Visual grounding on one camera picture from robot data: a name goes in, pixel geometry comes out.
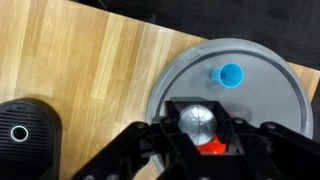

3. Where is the blue plastic cup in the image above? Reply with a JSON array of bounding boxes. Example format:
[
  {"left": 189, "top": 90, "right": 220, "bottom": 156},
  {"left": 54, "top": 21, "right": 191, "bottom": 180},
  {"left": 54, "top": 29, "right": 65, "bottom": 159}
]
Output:
[{"left": 209, "top": 61, "right": 245, "bottom": 90}]

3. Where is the black coffee machine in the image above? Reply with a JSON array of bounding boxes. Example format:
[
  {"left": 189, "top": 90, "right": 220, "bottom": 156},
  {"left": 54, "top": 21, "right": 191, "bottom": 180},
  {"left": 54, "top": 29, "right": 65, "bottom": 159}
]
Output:
[{"left": 0, "top": 99, "right": 63, "bottom": 180}]

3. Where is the black equipment cart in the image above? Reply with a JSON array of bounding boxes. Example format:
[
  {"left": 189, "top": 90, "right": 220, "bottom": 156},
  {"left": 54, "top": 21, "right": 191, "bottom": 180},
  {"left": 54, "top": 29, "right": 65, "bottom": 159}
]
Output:
[{"left": 71, "top": 0, "right": 158, "bottom": 25}]

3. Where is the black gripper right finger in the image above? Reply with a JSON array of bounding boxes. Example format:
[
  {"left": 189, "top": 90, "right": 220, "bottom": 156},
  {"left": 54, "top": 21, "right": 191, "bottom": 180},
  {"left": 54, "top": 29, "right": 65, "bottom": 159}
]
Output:
[{"left": 209, "top": 99, "right": 248, "bottom": 156}]

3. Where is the grey round tray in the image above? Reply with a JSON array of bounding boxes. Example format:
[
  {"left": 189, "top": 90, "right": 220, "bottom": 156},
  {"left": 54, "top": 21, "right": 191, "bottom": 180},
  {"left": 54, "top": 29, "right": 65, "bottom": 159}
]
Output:
[{"left": 145, "top": 37, "right": 315, "bottom": 174}]

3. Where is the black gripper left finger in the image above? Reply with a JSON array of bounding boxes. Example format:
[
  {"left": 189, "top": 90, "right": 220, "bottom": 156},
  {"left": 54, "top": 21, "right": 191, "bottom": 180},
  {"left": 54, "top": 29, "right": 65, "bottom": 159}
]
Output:
[{"left": 159, "top": 99, "right": 198, "bottom": 158}]

